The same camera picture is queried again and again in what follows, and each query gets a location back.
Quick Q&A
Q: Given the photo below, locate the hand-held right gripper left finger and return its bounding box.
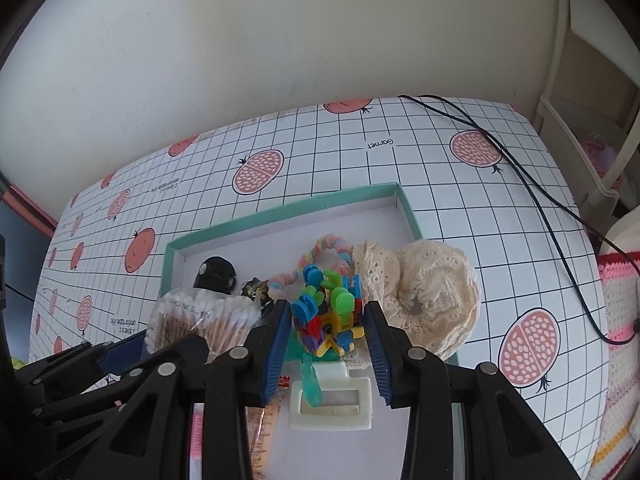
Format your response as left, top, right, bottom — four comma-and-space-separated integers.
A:
200, 299, 292, 480

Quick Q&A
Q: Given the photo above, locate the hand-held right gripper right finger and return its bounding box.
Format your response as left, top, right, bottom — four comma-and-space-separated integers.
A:
362, 301, 583, 480

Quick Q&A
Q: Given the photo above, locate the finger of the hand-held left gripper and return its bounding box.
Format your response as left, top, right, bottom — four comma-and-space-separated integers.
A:
14, 332, 150, 402
32, 335, 208, 480

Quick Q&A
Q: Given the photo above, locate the green plastic toy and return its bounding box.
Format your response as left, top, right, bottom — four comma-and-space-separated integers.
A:
285, 330, 346, 407

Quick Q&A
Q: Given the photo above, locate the cotton swab bag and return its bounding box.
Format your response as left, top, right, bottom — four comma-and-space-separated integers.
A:
145, 287, 261, 361

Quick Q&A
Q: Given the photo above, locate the white hair claw clip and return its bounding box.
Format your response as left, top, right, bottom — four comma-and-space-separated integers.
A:
289, 362, 377, 432

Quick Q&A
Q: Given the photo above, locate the colourful plastic block toy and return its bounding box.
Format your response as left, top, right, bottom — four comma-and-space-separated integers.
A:
291, 263, 365, 361

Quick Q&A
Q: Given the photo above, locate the black action figure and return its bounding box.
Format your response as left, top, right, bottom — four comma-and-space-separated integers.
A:
240, 276, 276, 311

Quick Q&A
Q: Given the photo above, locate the biscuit snack packet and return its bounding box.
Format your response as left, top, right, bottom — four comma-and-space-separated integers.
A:
245, 402, 278, 480

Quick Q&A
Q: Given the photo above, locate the pink hair roller clip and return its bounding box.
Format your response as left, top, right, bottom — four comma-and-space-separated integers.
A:
190, 402, 203, 480

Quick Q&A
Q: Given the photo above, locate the black toy car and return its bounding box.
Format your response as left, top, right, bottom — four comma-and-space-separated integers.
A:
193, 256, 237, 293

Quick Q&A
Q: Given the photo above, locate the pastel twisted scrunchie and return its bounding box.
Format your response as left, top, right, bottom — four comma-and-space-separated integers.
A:
267, 232, 357, 301

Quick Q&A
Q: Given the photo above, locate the teal rimmed white tray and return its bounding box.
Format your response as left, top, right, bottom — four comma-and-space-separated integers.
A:
160, 181, 461, 480

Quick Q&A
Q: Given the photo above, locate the grey blue door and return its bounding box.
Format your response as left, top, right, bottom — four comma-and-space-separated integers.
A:
0, 195, 51, 361

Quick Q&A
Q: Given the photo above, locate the pomegranate grid tablecloth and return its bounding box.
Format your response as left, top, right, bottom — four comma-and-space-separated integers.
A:
27, 96, 613, 480

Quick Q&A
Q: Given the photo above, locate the pink striped knitted blanket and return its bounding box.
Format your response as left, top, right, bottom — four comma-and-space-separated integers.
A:
585, 252, 640, 480

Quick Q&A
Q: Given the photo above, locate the white shelf rack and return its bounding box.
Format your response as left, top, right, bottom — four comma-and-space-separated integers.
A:
532, 0, 640, 211

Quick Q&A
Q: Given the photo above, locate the pink fluffy item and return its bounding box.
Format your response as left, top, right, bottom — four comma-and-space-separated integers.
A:
580, 135, 626, 186

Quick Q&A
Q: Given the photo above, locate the pink wooden frame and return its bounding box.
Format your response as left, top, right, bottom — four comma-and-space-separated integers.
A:
7, 182, 58, 236

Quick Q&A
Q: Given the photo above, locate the black cable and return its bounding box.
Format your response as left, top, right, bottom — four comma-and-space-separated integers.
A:
397, 94, 640, 346

